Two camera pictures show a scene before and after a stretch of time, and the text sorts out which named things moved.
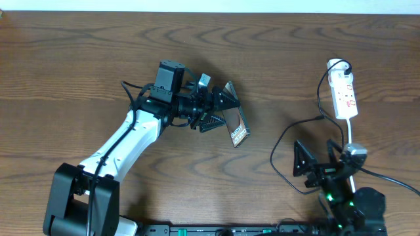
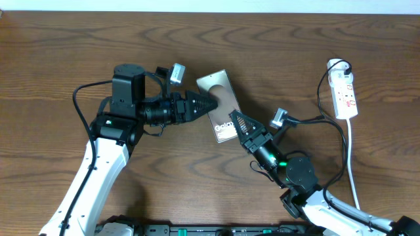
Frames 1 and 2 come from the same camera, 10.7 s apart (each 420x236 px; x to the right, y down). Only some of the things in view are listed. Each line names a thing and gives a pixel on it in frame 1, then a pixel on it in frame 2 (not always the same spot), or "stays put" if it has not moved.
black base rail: x=233 y=230 stays put
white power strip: x=340 y=79 stays put
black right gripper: x=322 y=171 → x=262 y=137
